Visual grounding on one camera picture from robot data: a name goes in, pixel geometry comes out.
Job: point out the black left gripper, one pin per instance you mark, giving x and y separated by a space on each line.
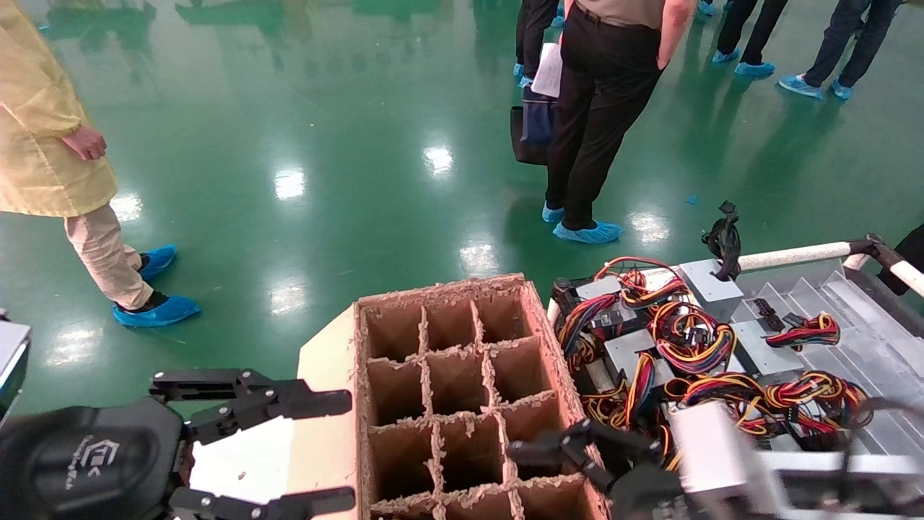
86 462

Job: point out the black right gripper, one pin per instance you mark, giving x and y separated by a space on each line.
653 498

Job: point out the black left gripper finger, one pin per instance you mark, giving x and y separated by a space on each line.
317 500

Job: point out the grey computer power supply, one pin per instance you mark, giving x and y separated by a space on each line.
624 350
603 289
715 448
711 289
758 354

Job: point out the brown cardboard divider box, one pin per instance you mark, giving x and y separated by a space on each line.
462 390

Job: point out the grey box device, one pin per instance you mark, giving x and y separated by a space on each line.
11 361

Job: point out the pile of power supplies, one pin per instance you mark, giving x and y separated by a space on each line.
866 347

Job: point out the dark blue tote bag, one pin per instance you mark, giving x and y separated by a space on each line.
534 130

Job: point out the person in black trousers beige shirt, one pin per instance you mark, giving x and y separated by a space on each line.
599 108

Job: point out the black pipe joint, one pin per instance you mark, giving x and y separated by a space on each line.
877 249

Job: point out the person in yellow coat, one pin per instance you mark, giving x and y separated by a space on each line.
43 130

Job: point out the white paper sheet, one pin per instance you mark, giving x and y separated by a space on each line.
550 71

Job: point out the person in dark jeans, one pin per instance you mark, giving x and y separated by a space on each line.
844 36

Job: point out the long white pipe rail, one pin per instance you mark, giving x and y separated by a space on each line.
794 256

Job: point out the short white pipe rail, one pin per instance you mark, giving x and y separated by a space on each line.
911 276

